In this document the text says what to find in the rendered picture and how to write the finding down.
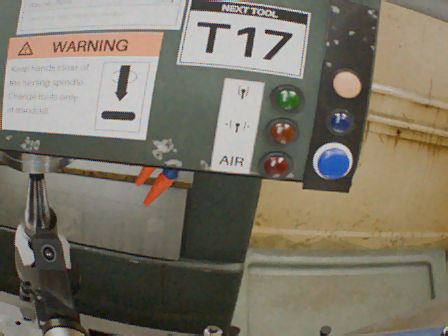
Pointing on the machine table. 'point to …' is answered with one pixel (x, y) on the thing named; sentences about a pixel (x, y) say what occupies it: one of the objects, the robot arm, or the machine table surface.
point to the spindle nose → (34, 164)
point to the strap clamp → (26, 302)
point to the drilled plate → (16, 322)
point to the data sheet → (98, 15)
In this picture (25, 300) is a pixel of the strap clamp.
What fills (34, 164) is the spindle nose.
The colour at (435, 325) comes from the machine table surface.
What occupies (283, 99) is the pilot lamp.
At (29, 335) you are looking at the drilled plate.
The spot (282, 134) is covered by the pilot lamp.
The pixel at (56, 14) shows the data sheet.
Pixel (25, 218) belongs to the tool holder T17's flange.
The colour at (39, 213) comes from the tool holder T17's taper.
